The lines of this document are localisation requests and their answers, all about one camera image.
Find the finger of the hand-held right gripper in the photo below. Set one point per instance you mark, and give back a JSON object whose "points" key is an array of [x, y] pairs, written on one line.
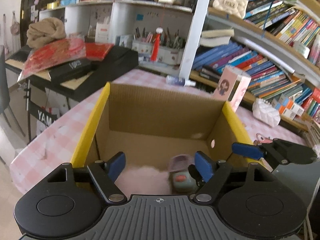
{"points": [[246, 150]]}

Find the black chair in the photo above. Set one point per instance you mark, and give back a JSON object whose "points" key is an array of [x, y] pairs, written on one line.
{"points": [[3, 85]]}

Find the long black box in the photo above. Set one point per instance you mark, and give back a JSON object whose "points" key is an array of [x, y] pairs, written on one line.
{"points": [[72, 68]]}

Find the row of colourful books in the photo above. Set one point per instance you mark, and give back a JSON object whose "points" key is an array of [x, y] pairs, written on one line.
{"points": [[250, 62]]}

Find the yellow cardboard box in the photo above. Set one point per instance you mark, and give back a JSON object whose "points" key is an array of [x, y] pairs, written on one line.
{"points": [[155, 110]]}

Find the pile of red packets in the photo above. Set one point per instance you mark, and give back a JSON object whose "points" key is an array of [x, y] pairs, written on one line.
{"points": [[50, 55]]}

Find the thick cream book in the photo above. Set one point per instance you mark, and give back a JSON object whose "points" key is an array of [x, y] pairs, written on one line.
{"points": [[215, 38]]}

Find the pink hanging pouch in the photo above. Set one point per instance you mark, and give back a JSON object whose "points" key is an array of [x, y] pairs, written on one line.
{"points": [[15, 27]]}

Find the stack of small orange-white boxes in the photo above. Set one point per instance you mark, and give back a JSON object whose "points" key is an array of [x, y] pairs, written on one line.
{"points": [[287, 105]]}

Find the red tassel ornament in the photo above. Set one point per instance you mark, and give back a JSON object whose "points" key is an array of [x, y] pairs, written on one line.
{"points": [[156, 47]]}

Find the pink checked tablecloth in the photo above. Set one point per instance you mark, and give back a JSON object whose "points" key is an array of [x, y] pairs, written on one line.
{"points": [[67, 125]]}

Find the pink cartoon box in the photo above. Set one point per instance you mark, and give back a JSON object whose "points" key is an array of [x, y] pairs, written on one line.
{"points": [[230, 87]]}

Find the row of leaning books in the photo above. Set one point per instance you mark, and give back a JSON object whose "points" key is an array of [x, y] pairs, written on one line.
{"points": [[282, 17]]}

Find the white pen holder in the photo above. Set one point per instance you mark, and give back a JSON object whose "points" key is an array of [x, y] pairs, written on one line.
{"points": [[170, 53], [142, 48]]}

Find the clear spray bottle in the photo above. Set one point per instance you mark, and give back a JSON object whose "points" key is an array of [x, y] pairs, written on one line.
{"points": [[176, 80]]}

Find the pink plush toy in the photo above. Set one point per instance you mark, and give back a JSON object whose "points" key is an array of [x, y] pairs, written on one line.
{"points": [[145, 180]]}

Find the white bookshelf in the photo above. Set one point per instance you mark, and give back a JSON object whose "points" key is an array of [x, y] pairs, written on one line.
{"points": [[197, 30]]}

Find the white desk calendar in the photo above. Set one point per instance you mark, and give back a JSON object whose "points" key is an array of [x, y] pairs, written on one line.
{"points": [[102, 32]]}

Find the white quilted pouch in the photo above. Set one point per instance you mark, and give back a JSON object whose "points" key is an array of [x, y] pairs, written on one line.
{"points": [[265, 112]]}

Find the small purple pouch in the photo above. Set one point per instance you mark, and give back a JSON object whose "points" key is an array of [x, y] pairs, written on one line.
{"points": [[178, 162]]}

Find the black electronic keyboard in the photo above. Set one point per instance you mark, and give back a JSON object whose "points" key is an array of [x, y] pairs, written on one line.
{"points": [[117, 60]]}

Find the stack of red envelopes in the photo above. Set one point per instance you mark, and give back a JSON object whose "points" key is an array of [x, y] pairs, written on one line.
{"points": [[98, 50]]}

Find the cream quilted handbag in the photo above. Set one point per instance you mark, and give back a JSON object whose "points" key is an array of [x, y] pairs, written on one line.
{"points": [[230, 2]]}

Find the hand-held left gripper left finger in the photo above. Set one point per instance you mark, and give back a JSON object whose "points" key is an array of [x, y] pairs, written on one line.
{"points": [[117, 165]]}

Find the green pink small toy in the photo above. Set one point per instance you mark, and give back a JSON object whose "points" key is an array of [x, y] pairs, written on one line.
{"points": [[181, 183]]}

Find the black keyboard stand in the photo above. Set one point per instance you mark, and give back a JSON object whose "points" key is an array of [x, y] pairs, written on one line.
{"points": [[45, 115]]}

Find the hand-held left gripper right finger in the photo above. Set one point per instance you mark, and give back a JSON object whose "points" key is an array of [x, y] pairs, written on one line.
{"points": [[203, 165]]}

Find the beige cloth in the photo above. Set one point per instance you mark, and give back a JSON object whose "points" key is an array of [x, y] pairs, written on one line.
{"points": [[45, 32]]}

